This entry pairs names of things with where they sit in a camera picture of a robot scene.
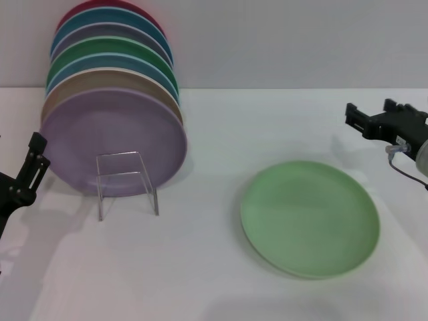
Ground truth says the teal blue plate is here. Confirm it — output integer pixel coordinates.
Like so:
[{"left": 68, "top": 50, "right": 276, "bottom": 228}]
[{"left": 49, "top": 5, "right": 175, "bottom": 66}]

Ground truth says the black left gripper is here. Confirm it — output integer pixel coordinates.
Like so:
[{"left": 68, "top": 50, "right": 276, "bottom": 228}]
[{"left": 0, "top": 132, "right": 51, "bottom": 238}]

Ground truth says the tan beige plate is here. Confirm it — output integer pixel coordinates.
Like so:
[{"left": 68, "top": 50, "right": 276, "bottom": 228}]
[{"left": 39, "top": 66, "right": 185, "bottom": 127}]

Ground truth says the crimson red plate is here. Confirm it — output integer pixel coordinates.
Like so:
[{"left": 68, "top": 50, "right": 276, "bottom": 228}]
[{"left": 56, "top": 0, "right": 167, "bottom": 38}]

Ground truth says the grey purple plate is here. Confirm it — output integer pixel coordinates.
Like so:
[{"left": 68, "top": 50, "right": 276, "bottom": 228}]
[{"left": 49, "top": 22, "right": 173, "bottom": 68}]

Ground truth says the grey right gripper cable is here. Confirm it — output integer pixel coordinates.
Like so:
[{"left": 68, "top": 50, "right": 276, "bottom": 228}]
[{"left": 385, "top": 143, "right": 428, "bottom": 191}]

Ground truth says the lilac purple plate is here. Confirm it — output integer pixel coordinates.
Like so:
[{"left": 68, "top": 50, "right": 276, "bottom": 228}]
[{"left": 38, "top": 87, "right": 189, "bottom": 197}]

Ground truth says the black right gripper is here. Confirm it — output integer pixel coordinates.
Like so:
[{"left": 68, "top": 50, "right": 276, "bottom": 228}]
[{"left": 345, "top": 98, "right": 428, "bottom": 150}]

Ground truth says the light green plate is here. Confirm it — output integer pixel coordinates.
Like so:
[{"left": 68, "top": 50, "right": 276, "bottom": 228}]
[{"left": 239, "top": 159, "right": 381, "bottom": 280}]

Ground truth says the light blue plate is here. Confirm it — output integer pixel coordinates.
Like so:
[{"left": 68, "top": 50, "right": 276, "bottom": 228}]
[{"left": 45, "top": 51, "right": 181, "bottom": 101}]

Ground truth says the clear acrylic plate rack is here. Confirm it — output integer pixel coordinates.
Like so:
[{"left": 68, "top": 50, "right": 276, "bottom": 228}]
[{"left": 96, "top": 150, "right": 160, "bottom": 222}]

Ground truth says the dark green plate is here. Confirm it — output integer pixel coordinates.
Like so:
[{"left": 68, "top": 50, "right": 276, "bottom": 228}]
[{"left": 45, "top": 35, "right": 178, "bottom": 92}]

